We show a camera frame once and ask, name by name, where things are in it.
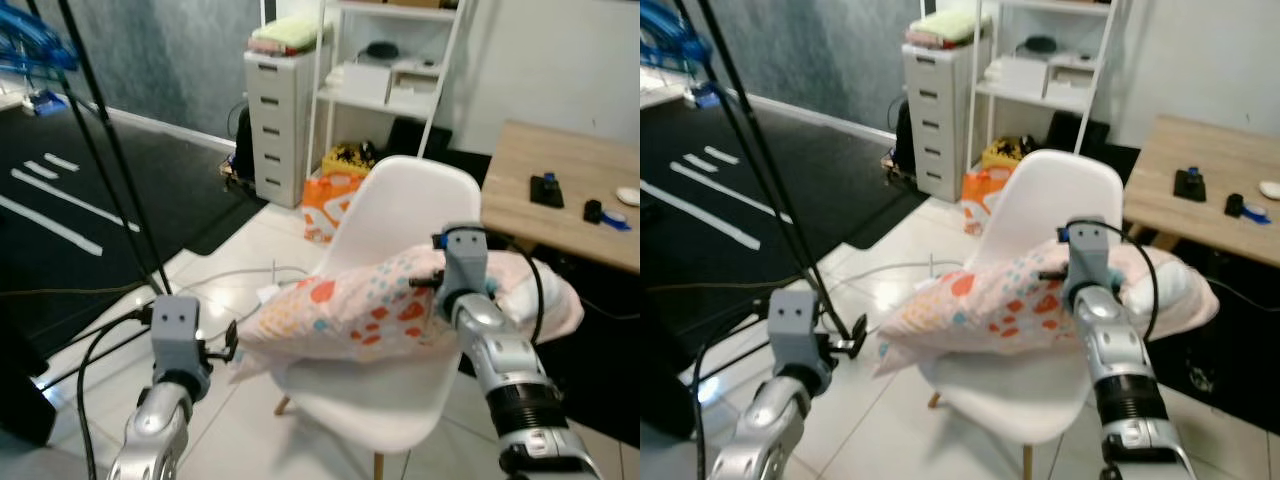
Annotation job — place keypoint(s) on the pink patterned pillow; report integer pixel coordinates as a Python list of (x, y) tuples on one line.
[(970, 305), (340, 310)]

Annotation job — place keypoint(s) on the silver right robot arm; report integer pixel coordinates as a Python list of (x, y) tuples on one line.
[(510, 370), (1120, 360)]

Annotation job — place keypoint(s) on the white plastic shell chair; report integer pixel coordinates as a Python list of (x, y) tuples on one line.
[(1050, 200), (400, 210)]

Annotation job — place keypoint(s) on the orange shopping bag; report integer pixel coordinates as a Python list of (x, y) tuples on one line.
[(328, 205), (985, 195)]

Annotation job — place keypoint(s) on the yellow and black bag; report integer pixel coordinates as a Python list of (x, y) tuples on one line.
[(1008, 152), (350, 160)]

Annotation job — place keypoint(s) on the small black box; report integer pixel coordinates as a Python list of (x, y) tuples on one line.
[(547, 192), (1190, 185)]

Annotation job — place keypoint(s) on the black flat bag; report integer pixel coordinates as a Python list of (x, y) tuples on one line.
[(1080, 132)]

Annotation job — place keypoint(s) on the small black cup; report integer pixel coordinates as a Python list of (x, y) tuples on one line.
[(1235, 205), (593, 211)]

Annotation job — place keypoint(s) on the black hanging cloth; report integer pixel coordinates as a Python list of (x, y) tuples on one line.
[(665, 400), (20, 390)]

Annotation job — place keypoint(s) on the white ladder shelf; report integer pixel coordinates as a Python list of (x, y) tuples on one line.
[(375, 101), (1030, 96)]

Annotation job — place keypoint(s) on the light wooden table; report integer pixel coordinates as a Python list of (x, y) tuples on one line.
[(580, 150), (1210, 150)]

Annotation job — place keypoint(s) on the white drawer cabinet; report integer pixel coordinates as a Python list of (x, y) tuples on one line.
[(940, 115), (280, 120)]

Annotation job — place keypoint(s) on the black tall bag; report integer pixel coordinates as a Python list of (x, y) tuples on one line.
[(900, 140), (242, 150)]

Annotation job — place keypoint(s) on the white storage box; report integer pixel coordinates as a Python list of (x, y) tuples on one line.
[(1020, 75), (365, 82)]

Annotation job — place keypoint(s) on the white printer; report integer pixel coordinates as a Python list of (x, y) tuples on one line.
[(416, 77), (1070, 72)]

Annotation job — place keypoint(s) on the black metal pole stand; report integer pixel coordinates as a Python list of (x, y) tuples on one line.
[(117, 150), (776, 150)]

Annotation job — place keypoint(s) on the small white dish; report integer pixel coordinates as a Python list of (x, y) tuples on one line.
[(1270, 189), (629, 196)]

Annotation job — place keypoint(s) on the black round device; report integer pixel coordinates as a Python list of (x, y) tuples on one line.
[(1040, 44), (382, 49)]

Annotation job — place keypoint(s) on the folded light green towel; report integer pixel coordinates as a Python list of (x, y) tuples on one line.
[(285, 32), (948, 25)]

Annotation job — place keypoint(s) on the white mop with blue head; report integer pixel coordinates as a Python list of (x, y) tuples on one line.
[(45, 100), (705, 97)]

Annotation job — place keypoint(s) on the blue metal tube rack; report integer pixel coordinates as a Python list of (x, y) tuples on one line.
[(35, 50), (670, 40)]

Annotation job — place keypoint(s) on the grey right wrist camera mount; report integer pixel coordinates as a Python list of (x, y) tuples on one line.
[(465, 260), (1088, 250)]

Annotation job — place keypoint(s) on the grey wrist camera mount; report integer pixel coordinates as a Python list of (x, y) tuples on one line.
[(465, 260), (177, 330), (797, 325), (1088, 250)]

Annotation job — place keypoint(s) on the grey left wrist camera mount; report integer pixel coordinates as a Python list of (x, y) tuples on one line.
[(797, 325), (177, 330)]

